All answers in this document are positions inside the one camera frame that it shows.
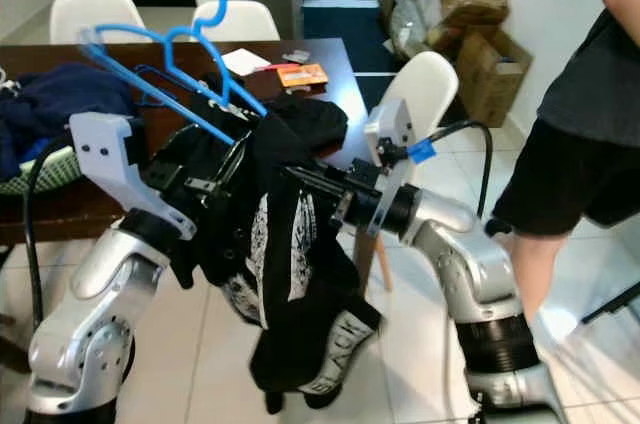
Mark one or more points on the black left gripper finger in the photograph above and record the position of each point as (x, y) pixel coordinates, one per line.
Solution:
(237, 160)

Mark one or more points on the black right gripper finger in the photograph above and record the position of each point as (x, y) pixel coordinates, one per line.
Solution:
(315, 182)

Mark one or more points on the black printed t-shirt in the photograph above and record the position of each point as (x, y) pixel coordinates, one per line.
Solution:
(320, 144)

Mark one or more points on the navy blue sweatshirt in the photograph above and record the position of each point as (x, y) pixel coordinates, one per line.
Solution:
(60, 104)

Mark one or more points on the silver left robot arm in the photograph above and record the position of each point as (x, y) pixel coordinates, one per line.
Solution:
(90, 314)

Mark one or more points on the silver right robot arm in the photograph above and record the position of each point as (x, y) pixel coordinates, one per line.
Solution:
(460, 254)

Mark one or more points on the white paper sheet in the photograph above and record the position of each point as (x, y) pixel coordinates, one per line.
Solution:
(248, 61)

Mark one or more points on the pink pen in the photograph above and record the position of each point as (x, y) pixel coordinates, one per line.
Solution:
(275, 67)

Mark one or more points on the small grey case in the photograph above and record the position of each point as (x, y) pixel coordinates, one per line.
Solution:
(296, 56)

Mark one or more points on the white plastic chair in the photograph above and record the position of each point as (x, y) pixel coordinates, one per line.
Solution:
(95, 19)
(420, 94)
(245, 22)

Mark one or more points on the light green laundry basket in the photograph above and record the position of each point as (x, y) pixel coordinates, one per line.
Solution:
(20, 184)

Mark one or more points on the dark blue rug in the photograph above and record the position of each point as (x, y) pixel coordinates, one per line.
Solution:
(345, 29)

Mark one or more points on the open brown cardboard box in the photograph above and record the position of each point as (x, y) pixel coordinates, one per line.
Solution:
(495, 79)

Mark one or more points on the stuffed grey plastic bag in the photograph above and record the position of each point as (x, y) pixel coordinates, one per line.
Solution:
(415, 19)

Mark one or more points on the person in black shorts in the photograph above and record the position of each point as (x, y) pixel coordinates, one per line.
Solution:
(570, 174)

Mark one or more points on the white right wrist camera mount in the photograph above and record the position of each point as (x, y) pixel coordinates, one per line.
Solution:
(390, 129)

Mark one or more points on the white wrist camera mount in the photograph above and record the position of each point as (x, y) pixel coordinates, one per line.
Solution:
(390, 129)
(100, 149)

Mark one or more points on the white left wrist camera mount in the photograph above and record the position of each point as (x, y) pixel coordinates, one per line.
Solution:
(100, 149)

